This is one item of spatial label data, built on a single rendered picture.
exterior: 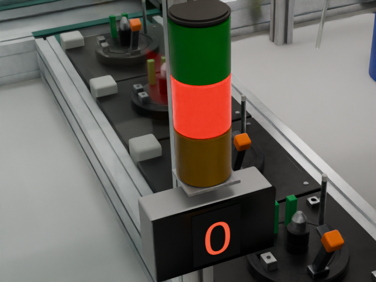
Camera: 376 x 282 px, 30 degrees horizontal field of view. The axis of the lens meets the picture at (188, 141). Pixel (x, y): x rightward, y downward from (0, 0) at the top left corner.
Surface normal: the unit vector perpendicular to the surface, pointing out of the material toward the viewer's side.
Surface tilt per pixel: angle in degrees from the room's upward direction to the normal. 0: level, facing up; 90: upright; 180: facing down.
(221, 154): 90
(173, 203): 0
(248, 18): 90
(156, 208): 0
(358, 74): 0
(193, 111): 90
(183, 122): 90
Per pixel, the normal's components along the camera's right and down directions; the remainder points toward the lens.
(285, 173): -0.04, -0.84
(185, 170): -0.63, 0.44
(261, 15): 0.38, 0.48
